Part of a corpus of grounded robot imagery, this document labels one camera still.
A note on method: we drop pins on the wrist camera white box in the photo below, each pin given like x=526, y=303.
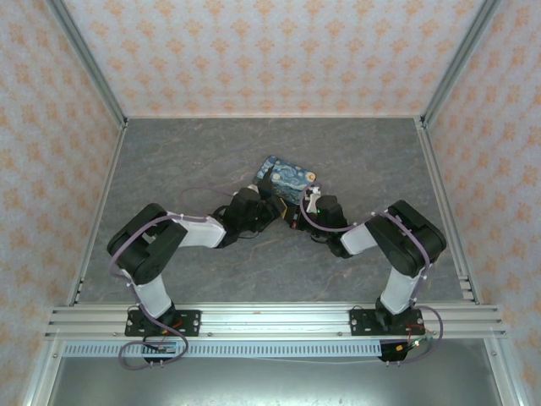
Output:
x=313, y=195
x=252, y=189

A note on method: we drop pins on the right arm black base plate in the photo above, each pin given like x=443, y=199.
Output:
x=359, y=322

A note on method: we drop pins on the aluminium frame post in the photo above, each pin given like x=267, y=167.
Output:
x=89, y=63
x=460, y=63

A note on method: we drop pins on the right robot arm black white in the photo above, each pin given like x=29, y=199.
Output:
x=406, y=237

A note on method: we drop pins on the starry night painted tin box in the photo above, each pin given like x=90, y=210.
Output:
x=291, y=177

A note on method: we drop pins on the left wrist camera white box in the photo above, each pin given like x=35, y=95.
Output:
x=252, y=189

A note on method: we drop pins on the aluminium cross rail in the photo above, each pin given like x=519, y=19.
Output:
x=274, y=321

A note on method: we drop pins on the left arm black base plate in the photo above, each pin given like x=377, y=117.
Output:
x=190, y=323

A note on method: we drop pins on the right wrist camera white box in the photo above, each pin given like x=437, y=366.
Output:
x=313, y=195

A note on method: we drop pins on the aluminium table side rail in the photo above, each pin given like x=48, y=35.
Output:
x=435, y=177
x=110, y=177

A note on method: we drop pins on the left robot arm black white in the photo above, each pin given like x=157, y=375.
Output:
x=143, y=249

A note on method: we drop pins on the grey metal sheet shelf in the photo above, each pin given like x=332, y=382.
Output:
x=274, y=385

